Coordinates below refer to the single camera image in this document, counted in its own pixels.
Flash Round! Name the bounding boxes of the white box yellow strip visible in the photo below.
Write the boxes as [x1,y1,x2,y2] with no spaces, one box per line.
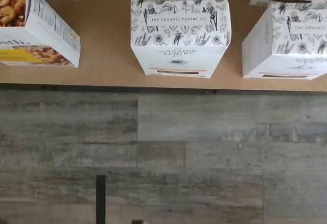
[130,0,232,79]

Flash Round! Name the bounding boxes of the black metal shelf rack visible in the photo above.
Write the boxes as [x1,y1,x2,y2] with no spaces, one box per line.
[0,82,327,93]

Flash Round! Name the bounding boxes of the wooden shelf board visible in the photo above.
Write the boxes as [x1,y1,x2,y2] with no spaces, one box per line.
[0,0,327,92]

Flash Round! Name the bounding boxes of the white granola box yellow label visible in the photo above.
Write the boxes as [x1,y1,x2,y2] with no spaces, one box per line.
[0,0,81,68]

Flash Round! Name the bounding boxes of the black metal bar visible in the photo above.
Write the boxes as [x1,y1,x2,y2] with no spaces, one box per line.
[96,175,106,224]

